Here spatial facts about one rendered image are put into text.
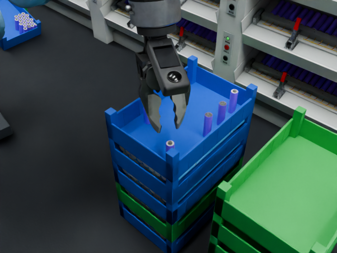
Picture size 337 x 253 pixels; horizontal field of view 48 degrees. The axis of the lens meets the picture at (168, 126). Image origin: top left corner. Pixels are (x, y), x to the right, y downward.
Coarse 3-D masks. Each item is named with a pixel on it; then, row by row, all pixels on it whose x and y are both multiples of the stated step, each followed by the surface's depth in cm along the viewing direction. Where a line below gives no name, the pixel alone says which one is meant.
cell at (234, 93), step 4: (232, 92) 89; (236, 92) 89; (232, 96) 89; (236, 96) 89; (232, 100) 90; (236, 100) 90; (232, 104) 91; (228, 108) 93; (232, 108) 92; (232, 112) 92
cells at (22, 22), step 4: (16, 16) 176; (20, 16) 177; (24, 16) 177; (28, 16) 178; (16, 20) 175; (20, 20) 176; (24, 20) 176; (28, 20) 177; (32, 20) 178; (16, 24) 177; (20, 24) 175; (24, 24) 175; (28, 24) 176; (32, 24) 177; (36, 24) 177; (16, 28) 179; (20, 28) 176; (24, 28) 174; (28, 28) 175; (32, 28) 177; (20, 32) 178; (24, 32) 175
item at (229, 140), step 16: (240, 128) 93; (112, 144) 88; (224, 144) 89; (112, 160) 93; (128, 160) 86; (208, 160) 87; (144, 176) 85; (192, 176) 84; (160, 192) 84; (176, 192) 81
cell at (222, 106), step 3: (219, 102) 86; (222, 102) 86; (225, 102) 86; (219, 105) 85; (222, 105) 85; (225, 105) 85; (219, 108) 86; (222, 108) 85; (225, 108) 86; (219, 111) 86; (222, 111) 86; (225, 111) 86; (219, 114) 87; (222, 114) 87; (219, 117) 88; (222, 117) 87; (219, 120) 88; (222, 120) 88; (219, 123) 89
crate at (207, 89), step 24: (192, 72) 99; (168, 96) 98; (192, 96) 98; (216, 96) 98; (240, 96) 93; (120, 120) 87; (168, 120) 91; (192, 120) 91; (216, 120) 91; (240, 120) 90; (120, 144) 85; (144, 144) 85; (192, 144) 85; (216, 144) 86; (168, 168) 76
